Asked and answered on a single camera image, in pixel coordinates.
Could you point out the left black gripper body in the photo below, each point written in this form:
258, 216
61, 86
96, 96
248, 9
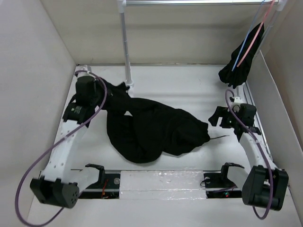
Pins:
97, 99

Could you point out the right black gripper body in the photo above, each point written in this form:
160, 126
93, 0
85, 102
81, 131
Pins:
229, 120

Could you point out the black trousers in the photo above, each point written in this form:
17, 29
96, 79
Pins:
141, 129

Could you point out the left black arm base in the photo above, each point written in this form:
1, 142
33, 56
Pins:
109, 189

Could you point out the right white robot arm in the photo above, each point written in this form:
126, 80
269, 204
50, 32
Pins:
264, 185

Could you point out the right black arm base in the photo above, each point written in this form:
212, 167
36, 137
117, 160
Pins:
218, 188

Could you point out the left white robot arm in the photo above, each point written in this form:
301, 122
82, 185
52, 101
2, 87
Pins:
57, 185

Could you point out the black garment on hanger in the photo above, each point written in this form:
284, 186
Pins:
235, 73

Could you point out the pink clothes hanger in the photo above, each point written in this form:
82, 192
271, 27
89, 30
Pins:
251, 43

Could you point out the blue clothes hanger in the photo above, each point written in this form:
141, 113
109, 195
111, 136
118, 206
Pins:
245, 39

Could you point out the silver clothes rack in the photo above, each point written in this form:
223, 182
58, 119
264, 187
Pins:
122, 4

